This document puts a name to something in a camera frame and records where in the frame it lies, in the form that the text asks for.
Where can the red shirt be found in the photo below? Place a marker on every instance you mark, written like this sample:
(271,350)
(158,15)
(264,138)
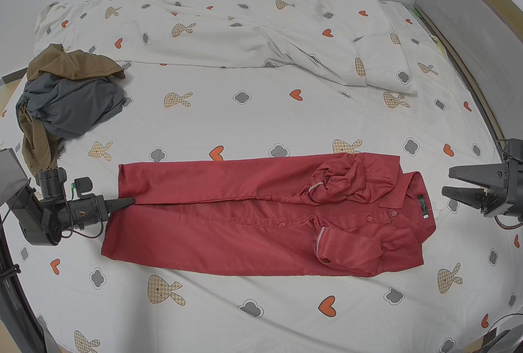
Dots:
(224,220)

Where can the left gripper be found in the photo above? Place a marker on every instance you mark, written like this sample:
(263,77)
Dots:
(88,211)

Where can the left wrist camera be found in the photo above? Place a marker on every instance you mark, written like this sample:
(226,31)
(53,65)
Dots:
(83,185)

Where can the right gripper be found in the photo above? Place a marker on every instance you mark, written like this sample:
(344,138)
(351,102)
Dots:
(513,196)

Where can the white printed quilt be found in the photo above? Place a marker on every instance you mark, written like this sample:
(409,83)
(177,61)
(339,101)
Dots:
(204,32)

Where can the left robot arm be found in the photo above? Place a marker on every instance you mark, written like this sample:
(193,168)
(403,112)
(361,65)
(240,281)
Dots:
(41,224)

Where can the grey garment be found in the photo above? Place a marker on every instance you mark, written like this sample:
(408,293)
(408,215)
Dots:
(69,102)

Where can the bed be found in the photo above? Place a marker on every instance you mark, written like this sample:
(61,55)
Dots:
(265,314)

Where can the white printed pillow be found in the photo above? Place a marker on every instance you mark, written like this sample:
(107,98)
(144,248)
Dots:
(402,57)

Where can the brown garment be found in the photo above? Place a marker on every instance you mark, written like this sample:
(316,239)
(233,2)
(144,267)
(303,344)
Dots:
(73,63)

